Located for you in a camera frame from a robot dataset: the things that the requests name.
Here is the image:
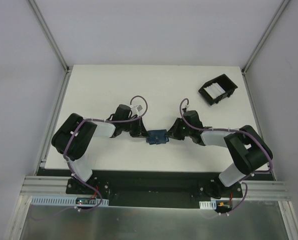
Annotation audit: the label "blue leather card holder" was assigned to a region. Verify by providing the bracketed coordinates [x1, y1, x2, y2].
[146, 129, 169, 145]

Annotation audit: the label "black card tray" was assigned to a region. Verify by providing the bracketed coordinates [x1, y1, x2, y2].
[198, 74, 238, 106]

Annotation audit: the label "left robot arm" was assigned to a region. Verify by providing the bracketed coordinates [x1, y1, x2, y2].
[51, 104, 149, 195]

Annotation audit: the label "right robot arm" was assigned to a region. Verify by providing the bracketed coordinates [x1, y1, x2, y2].
[166, 110, 273, 198]

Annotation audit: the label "white card stack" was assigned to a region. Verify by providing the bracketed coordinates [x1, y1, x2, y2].
[203, 83, 225, 99]

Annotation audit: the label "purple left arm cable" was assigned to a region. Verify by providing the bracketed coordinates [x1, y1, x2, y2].
[30, 95, 149, 222]

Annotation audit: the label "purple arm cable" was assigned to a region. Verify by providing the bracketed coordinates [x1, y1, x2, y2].
[180, 98, 274, 220]
[30, 95, 149, 222]

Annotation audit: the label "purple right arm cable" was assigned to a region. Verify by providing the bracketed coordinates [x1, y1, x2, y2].
[180, 98, 274, 220]

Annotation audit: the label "right white cable duct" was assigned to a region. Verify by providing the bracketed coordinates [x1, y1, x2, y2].
[199, 200, 217, 210]

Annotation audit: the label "white cable duct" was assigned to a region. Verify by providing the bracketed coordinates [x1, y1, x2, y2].
[199, 200, 217, 210]
[31, 196, 109, 207]

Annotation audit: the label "left aluminium frame post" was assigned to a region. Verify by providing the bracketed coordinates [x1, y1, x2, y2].
[27, 0, 73, 73]

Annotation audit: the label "aluminium frame post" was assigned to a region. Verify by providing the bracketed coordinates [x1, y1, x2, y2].
[27, 0, 73, 73]
[241, 0, 291, 76]

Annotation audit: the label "aluminium front rail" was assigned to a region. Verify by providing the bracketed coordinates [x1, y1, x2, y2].
[20, 176, 291, 201]

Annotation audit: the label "left white cable duct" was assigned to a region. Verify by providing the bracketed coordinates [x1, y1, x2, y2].
[31, 196, 109, 207]

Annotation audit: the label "right aluminium frame post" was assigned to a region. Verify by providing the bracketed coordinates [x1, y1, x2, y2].
[241, 0, 291, 76]

